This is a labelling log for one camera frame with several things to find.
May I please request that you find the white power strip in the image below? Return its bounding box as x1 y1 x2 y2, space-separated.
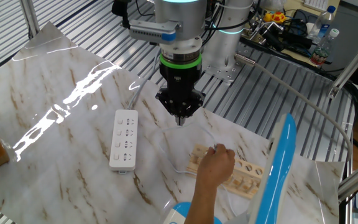
109 108 139 175

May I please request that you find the bare person forearm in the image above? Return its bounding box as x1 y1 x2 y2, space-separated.
183 183 219 224

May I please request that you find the aluminium frame post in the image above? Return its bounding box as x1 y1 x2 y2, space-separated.
19 0 40 39

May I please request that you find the light wooden desk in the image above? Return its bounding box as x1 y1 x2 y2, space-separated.
241 0 343 66

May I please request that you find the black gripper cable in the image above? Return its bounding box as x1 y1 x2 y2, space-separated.
202 0 262 43

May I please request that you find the thick grey robot cable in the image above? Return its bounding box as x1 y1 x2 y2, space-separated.
234 52 354 170

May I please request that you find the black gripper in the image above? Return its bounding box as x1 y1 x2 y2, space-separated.
155 63 206 127

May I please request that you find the black tool and cable clutter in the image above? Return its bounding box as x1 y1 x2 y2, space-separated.
242 17 312 52

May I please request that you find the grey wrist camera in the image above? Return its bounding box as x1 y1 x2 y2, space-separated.
128 19 183 45

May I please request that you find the bare person hand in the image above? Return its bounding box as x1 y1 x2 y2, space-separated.
196 146 236 191

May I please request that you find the grey power strip cable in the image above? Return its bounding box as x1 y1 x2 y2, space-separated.
126 51 163 110

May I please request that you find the black camera cable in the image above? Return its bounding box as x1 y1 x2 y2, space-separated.
112 0 155 29

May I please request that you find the clear bottle with blue cap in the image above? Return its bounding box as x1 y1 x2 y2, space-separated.
308 5 337 43

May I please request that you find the marble pattern table mat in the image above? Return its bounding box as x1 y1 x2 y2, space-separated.
0 21 346 224

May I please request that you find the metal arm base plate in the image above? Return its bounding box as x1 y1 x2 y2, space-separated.
202 46 242 84

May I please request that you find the clear bottle with white cap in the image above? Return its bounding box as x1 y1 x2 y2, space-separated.
309 28 341 68

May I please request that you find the blue and white desk lamp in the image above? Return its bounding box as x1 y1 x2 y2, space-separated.
163 112 298 224

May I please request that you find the wooden test tube rack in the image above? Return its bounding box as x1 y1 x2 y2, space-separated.
186 143 265 200

